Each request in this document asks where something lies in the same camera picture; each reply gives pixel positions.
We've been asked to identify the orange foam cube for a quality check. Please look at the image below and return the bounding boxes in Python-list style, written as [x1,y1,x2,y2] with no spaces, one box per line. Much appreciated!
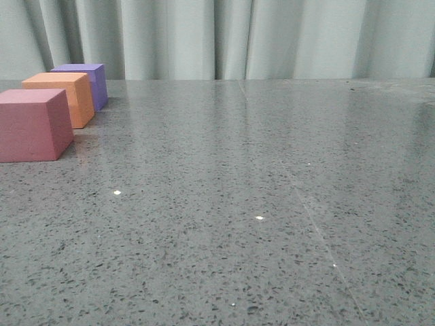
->
[21,71,96,130]

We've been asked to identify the pale grey-green curtain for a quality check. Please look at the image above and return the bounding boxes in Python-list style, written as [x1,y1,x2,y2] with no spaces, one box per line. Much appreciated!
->
[1,1,434,80]

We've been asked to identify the purple foam cube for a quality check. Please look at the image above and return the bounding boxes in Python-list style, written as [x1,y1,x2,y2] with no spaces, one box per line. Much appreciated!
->
[50,63,108,112]

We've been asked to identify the pink foam cube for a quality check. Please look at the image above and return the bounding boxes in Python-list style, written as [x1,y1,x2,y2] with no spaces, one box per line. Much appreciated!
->
[1,89,74,162]

